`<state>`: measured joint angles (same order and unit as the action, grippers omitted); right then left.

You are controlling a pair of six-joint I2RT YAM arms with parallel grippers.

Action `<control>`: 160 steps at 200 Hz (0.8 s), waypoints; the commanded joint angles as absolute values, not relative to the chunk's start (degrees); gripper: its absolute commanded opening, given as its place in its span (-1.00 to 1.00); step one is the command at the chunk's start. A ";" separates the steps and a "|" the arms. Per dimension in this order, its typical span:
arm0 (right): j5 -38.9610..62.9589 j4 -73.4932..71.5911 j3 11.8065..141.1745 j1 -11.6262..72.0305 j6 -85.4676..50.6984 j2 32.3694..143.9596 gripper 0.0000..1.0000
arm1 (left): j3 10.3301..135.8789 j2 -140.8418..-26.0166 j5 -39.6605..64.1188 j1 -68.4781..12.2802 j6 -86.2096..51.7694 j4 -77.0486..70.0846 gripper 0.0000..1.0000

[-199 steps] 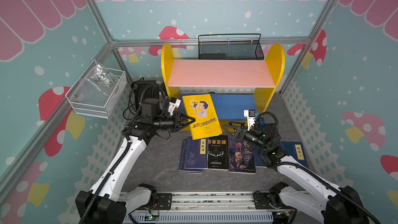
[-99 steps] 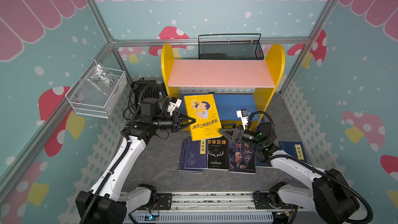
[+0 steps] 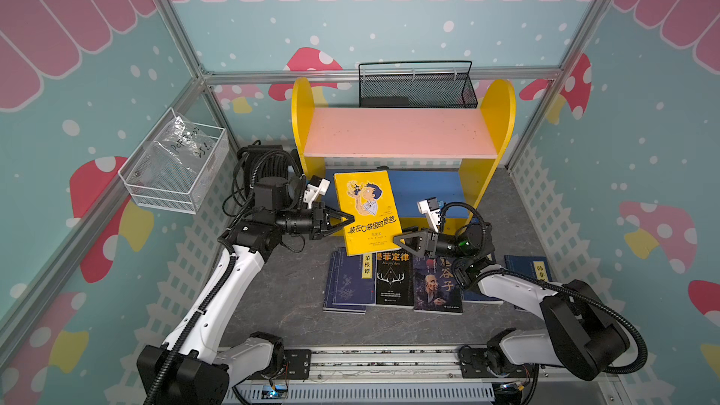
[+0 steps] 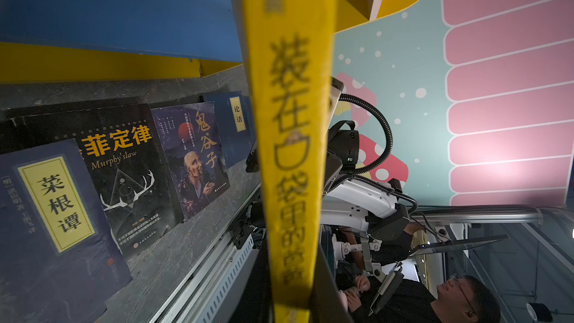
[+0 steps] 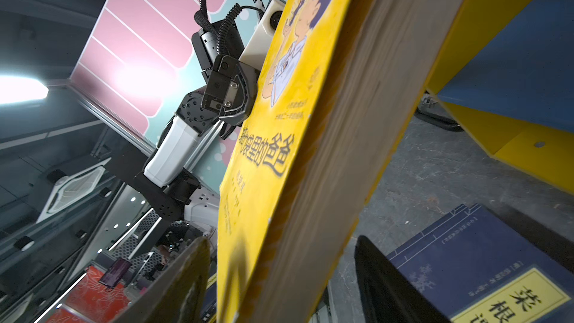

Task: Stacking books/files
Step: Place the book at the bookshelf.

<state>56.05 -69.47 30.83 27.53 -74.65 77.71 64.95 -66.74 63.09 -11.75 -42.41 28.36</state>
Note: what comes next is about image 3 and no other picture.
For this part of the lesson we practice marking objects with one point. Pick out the clear plastic bag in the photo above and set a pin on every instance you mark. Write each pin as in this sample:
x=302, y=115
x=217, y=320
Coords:
x=184, y=146

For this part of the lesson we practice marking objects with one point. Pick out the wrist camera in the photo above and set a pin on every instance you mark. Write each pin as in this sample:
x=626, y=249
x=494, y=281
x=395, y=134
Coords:
x=315, y=190
x=431, y=209

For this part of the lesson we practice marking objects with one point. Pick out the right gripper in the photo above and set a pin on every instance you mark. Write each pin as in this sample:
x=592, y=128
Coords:
x=432, y=244

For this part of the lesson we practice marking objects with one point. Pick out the black antler cover book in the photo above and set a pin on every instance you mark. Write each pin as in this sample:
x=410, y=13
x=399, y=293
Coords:
x=394, y=285

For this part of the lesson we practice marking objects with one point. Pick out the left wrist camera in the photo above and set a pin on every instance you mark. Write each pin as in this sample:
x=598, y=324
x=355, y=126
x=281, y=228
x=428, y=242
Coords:
x=315, y=190

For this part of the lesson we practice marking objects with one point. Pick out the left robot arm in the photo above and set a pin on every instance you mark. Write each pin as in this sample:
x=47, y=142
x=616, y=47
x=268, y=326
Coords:
x=189, y=367

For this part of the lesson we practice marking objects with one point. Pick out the yellow cartoon cover book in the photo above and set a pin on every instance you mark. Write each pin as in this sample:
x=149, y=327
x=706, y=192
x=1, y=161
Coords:
x=369, y=198

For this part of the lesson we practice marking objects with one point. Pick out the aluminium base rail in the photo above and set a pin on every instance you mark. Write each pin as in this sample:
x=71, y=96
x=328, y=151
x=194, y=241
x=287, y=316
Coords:
x=434, y=374

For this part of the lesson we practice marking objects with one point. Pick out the black wire mesh basket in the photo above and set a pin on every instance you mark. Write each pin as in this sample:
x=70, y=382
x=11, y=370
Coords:
x=431, y=84

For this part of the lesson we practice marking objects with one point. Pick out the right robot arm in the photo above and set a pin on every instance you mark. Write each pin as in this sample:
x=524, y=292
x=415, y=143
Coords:
x=581, y=335

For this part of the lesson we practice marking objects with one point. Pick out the white wire wall basket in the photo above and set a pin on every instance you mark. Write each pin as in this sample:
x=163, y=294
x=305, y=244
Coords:
x=149, y=180

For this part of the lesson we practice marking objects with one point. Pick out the black cable reel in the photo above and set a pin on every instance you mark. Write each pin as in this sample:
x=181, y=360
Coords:
x=253, y=163

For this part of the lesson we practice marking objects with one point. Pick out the dark blue thread-bound book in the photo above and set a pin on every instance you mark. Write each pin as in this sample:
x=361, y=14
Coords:
x=350, y=284

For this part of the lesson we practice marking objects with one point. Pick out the old man cover book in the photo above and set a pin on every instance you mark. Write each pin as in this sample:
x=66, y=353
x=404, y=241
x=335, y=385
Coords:
x=435, y=287

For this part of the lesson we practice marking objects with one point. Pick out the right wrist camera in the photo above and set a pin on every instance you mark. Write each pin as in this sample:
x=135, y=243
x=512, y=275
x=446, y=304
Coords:
x=431, y=209

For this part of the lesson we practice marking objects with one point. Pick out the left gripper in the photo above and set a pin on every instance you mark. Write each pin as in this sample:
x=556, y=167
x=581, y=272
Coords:
x=319, y=214

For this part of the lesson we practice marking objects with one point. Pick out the blue book yellow label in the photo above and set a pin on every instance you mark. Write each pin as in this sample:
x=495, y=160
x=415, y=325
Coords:
x=473, y=297

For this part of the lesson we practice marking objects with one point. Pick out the yellow bookshelf pink blue shelves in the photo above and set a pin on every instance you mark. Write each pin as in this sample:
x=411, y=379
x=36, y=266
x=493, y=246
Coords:
x=477, y=138

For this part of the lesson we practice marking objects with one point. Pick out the dark blue book far right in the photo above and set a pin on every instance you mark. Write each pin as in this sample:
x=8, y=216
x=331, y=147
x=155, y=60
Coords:
x=530, y=266

